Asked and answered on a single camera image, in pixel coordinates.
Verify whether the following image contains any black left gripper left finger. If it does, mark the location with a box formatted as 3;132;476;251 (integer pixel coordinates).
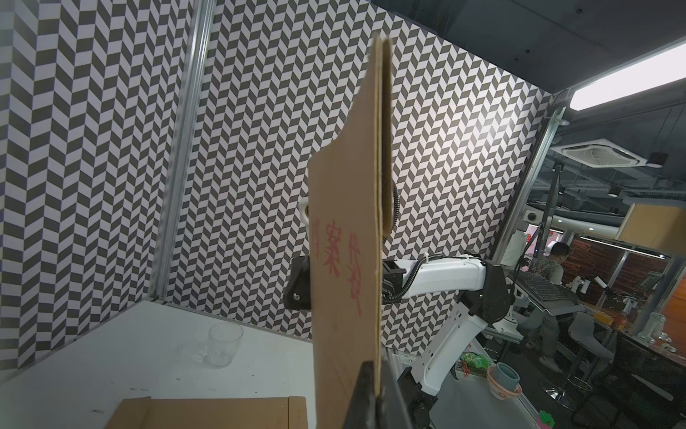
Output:
343;361;380;429

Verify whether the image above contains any clear plastic cup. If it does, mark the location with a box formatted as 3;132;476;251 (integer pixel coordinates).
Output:
204;322;244;368

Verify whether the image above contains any brown file bag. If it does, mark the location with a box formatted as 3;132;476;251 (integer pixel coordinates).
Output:
307;38;392;428
106;396;309;428

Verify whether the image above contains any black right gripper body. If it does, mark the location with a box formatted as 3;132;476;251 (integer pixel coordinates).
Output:
282;256;312;311

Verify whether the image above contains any ceiling light strip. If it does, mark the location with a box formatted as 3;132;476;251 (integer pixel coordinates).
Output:
570;42;685;112

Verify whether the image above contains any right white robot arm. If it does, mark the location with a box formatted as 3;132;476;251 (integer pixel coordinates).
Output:
280;253;512;416

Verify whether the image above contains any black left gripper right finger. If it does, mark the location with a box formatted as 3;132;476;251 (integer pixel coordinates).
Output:
378;364;413;429

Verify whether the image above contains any seated person in background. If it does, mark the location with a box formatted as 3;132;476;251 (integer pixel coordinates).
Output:
525;242;571;374

